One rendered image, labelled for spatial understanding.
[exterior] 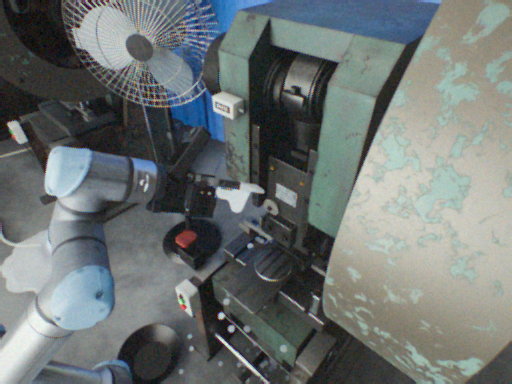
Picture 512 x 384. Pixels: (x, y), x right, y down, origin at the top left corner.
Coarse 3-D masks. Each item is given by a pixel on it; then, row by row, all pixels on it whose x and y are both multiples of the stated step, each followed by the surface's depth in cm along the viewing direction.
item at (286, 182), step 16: (288, 144) 92; (272, 160) 88; (288, 160) 86; (304, 160) 86; (272, 176) 91; (288, 176) 87; (304, 176) 83; (272, 192) 95; (288, 192) 90; (272, 208) 97; (288, 208) 94; (272, 224) 98; (288, 224) 95; (288, 240) 96; (304, 240) 98
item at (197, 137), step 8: (192, 128) 61; (200, 128) 60; (192, 136) 60; (200, 136) 59; (208, 136) 60; (184, 144) 60; (192, 144) 58; (200, 144) 59; (176, 152) 61; (184, 152) 58; (192, 152) 59; (168, 160) 61; (176, 160) 58; (184, 160) 58; (192, 160) 59; (168, 168) 58; (176, 168) 57; (184, 168) 58; (168, 176) 59; (176, 176) 57
